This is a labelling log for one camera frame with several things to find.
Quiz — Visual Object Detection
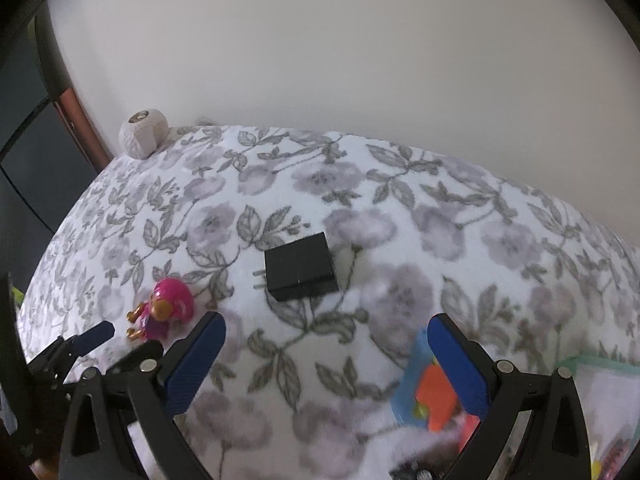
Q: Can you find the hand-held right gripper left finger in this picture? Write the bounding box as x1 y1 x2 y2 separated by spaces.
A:
59 311 227 480

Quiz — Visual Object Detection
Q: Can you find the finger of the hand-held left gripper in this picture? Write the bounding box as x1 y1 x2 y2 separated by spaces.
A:
102 341 164 381
27 321 116 386

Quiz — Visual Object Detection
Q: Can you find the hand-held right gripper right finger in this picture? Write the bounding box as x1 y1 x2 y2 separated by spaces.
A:
428 312 587 480

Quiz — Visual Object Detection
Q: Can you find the pink toy figurine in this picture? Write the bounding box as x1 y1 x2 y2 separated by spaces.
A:
126 277 196 343

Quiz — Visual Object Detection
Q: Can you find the black charger block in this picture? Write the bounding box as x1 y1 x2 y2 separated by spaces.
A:
264 232 339 302

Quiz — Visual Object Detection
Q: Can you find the green-edged white box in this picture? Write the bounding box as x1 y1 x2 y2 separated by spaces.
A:
552 355 640 480

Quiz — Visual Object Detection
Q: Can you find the blue and orange toy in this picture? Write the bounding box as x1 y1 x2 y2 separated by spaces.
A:
390 327 481 433

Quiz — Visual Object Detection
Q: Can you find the grey floral blanket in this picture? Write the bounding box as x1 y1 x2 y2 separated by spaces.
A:
17 125 640 480

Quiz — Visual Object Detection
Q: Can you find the dark wardrobe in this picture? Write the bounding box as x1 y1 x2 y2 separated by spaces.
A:
0 10 101 281

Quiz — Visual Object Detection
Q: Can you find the white yarn ball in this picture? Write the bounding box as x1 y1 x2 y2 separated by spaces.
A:
118 109 168 159

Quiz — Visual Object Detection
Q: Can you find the brown bed frame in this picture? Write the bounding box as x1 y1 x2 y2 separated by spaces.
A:
35 5 113 176

